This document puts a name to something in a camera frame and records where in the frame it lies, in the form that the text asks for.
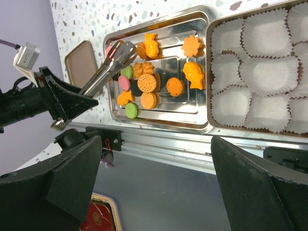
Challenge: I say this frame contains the stainless steel serving tongs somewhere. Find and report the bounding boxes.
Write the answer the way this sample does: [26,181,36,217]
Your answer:
[79,40,137,97]

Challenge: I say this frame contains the pink macaron cookie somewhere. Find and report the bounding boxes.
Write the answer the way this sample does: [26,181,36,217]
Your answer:
[118,75,130,91]

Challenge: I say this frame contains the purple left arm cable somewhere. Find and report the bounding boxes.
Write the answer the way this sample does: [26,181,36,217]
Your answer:
[0,38,22,50]

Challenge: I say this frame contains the brown tin lid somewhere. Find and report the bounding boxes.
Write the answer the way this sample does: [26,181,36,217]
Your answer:
[64,40,98,88]

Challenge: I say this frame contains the red gold box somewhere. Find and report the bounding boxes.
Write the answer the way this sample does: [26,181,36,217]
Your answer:
[79,193,123,231]

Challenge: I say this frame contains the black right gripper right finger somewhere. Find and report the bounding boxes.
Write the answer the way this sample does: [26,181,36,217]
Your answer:
[211,136,308,231]

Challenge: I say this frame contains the orange flower cookie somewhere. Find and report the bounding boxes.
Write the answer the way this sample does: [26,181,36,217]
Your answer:
[181,35,205,58]

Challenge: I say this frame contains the white paper cupcake liner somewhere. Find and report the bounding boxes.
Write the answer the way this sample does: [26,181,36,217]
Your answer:
[241,8,292,58]

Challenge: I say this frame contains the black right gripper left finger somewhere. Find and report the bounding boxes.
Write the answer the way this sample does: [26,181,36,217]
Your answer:
[0,136,102,231]

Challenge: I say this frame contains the orange round biscuit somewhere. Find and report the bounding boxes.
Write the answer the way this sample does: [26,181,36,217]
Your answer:
[141,92,159,110]
[137,73,160,93]

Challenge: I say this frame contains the brown cookie tin box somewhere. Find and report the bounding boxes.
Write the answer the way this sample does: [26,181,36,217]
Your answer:
[205,0,308,138]

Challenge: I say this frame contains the green macaron cookie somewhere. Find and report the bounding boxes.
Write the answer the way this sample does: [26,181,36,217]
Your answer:
[125,103,139,119]
[120,65,133,79]

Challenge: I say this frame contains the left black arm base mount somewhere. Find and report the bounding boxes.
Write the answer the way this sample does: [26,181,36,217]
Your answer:
[54,126,122,169]

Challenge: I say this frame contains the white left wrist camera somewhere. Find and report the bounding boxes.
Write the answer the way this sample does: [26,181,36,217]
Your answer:
[13,42,40,87]

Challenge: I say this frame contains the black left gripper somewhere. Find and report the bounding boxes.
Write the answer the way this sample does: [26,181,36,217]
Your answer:
[0,66,99,133]

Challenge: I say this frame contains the stainless steel baking tray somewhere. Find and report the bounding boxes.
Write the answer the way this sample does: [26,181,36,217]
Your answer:
[103,5,215,134]

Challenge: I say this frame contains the orange swirl cookie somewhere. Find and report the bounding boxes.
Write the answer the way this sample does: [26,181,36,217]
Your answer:
[133,62,154,78]

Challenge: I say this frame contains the orange star cookie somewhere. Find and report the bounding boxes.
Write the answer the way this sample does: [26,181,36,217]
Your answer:
[117,91,135,106]

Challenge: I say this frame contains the black sandwich cookie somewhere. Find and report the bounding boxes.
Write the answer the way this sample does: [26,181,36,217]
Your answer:
[130,79,142,97]

